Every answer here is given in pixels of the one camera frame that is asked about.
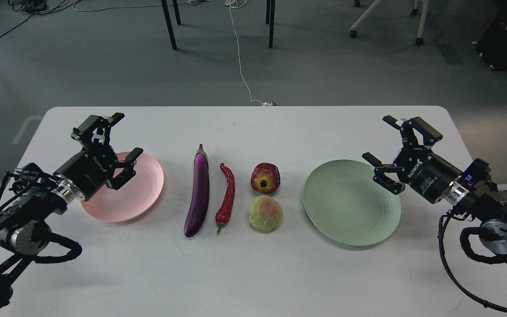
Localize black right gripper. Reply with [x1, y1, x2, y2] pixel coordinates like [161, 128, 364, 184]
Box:
[362, 116, 463, 203]

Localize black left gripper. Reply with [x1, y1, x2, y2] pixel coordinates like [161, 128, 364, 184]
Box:
[54, 112, 143, 201]

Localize purple eggplant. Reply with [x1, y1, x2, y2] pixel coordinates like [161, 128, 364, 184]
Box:
[184, 144, 210, 238]

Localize red chili pepper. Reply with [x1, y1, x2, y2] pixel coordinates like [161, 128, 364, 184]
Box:
[215, 163, 235, 234]

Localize red pomegranate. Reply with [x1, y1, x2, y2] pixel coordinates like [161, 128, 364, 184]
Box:
[250, 162, 280, 195]

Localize green pink peach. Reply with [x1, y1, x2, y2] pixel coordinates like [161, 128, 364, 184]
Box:
[248, 195, 283, 232]

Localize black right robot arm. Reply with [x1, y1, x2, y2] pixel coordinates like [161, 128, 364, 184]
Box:
[362, 116, 507, 313]

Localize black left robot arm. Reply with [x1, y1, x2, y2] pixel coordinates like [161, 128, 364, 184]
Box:
[0, 113, 143, 309]

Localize pink plate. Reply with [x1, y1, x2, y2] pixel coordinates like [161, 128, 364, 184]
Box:
[81, 153, 165, 223]

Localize green plate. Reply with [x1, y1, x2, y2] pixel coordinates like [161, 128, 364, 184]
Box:
[302, 160, 402, 247]

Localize white chair base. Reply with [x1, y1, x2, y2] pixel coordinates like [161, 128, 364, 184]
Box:
[349, 0, 430, 46]

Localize black table legs left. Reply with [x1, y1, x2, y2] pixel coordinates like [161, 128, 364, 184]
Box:
[160, 0, 182, 51]

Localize black table legs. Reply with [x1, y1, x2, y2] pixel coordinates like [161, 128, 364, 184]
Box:
[160, 0, 182, 51]
[265, 0, 276, 49]

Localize black table legs right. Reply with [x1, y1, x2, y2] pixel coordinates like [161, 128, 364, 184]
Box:
[265, 0, 276, 49]

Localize black cables on floor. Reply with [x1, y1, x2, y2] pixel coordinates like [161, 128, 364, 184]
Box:
[0, 0, 82, 52]

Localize white cable on floor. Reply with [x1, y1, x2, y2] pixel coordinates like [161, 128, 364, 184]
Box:
[224, 0, 273, 107]

